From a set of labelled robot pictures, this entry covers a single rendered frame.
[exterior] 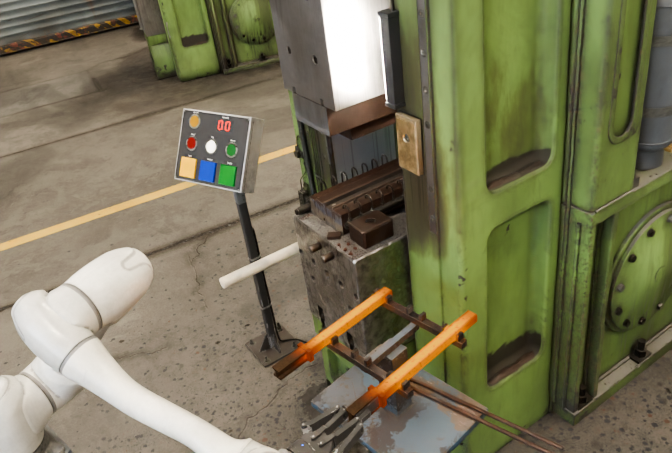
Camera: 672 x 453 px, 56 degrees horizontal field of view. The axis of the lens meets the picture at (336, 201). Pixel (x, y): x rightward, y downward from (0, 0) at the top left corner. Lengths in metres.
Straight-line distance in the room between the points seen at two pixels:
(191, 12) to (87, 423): 4.64
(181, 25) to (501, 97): 5.27
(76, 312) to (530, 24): 1.34
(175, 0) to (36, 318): 5.50
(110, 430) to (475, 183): 1.93
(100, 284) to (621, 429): 1.99
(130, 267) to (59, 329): 0.21
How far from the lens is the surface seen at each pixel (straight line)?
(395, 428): 1.81
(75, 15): 9.77
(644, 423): 2.79
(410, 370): 1.57
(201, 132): 2.49
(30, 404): 2.03
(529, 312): 2.37
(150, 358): 3.25
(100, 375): 1.44
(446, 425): 1.81
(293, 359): 1.63
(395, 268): 2.09
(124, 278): 1.53
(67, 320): 1.47
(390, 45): 1.72
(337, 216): 2.07
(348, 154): 2.32
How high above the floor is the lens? 2.06
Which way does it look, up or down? 30 degrees down
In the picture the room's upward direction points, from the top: 8 degrees counter-clockwise
